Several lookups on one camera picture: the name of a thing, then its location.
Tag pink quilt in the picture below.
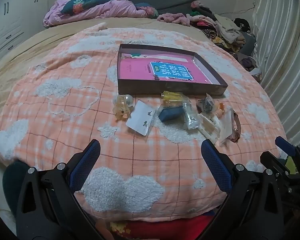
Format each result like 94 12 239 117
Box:
43 0 150 27

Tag yellow hair clip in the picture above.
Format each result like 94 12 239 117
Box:
161 90 188 104

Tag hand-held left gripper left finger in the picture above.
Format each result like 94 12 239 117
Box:
16 139 108 240

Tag orange plaid cloud blanket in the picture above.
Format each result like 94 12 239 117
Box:
0 22 287 223

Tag pink fuzzy garment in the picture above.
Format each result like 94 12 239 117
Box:
157 12 190 27

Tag shallow brown cardboard box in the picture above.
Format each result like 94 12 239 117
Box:
117 44 228 97

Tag small blue box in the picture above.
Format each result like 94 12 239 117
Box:
158 105 186 123

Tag black garment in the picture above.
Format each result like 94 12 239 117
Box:
234 17 252 33

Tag grey cushion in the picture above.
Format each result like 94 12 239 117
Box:
240 34 257 55

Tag black wall cable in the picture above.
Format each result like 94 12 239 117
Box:
215 4 256 16

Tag clear yellow pearl claw clip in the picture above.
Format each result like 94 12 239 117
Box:
112 94 135 120

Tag white earring card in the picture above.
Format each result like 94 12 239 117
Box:
126 100 156 137

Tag dark hair accessory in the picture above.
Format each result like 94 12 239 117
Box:
197 93 215 114

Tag teal floral pillow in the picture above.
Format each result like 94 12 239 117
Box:
61 0 123 14

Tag cream curtain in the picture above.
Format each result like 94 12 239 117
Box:
250 0 300 150

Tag red cloth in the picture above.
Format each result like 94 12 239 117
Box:
125 211 217 240

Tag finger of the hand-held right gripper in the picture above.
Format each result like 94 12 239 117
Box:
275 136 300 160
260 151 292 178

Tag white hair clips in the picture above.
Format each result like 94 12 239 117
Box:
199 114 222 144

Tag white wardrobe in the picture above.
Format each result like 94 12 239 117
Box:
0 0 50 65

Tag pile of clothes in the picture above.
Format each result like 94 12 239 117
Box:
190 1 255 53

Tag pink book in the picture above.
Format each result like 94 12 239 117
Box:
119 51 219 83

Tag orange spiral hair tie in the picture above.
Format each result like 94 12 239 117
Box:
215 102 227 118

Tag brown sunglasses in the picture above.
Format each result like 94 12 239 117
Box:
227 109 241 143

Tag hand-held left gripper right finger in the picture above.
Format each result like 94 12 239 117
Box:
197 139 284 240

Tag clear plastic zip bag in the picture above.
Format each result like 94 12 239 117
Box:
219 110 234 147

